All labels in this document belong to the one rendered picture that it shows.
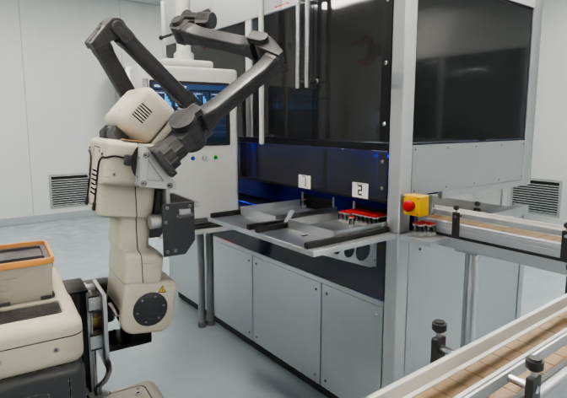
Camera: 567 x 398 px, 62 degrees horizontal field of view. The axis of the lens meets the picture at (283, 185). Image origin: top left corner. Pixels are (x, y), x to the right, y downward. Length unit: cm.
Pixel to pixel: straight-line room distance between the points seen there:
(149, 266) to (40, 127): 537
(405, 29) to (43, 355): 146
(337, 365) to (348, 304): 30
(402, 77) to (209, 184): 113
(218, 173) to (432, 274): 113
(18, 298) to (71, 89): 554
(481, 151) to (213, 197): 127
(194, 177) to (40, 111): 457
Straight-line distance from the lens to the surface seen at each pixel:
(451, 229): 175
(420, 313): 200
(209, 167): 237
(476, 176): 215
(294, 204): 225
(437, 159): 190
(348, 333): 207
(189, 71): 234
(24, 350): 131
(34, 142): 673
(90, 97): 689
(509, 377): 71
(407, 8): 177
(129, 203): 145
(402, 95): 173
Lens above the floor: 128
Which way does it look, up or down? 8 degrees down
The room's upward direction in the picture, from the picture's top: straight up
